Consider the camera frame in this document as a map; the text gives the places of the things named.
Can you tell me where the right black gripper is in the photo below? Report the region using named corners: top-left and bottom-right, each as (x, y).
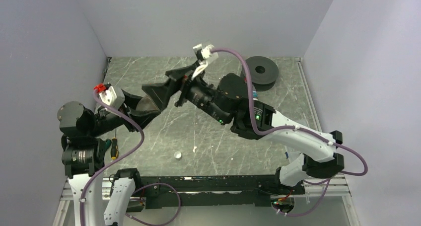
top-left (142, 59), bottom-right (230, 123)

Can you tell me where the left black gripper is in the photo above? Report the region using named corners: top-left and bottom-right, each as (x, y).
top-left (88, 87), bottom-right (160, 137)

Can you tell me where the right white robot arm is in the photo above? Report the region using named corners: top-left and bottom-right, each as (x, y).
top-left (142, 66), bottom-right (345, 194)

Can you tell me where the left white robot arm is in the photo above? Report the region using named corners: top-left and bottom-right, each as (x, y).
top-left (57, 86), bottom-right (160, 226)

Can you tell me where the white bottle cap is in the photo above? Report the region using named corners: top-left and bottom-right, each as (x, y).
top-left (174, 151), bottom-right (182, 159)

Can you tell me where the water bottle red label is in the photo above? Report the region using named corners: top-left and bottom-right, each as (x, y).
top-left (252, 90), bottom-right (258, 100)

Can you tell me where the yellow black screwdriver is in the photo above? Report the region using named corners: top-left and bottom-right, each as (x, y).
top-left (110, 129), bottom-right (119, 160)

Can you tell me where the black filament spool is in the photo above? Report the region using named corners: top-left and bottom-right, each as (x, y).
top-left (244, 56), bottom-right (280, 92)

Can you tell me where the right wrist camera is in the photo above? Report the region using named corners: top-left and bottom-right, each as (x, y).
top-left (191, 41), bottom-right (218, 79)

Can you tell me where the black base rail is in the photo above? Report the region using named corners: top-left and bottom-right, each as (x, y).
top-left (134, 174), bottom-right (305, 209)

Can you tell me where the aluminium frame rail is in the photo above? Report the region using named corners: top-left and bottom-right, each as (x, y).
top-left (61, 168), bottom-right (357, 226)

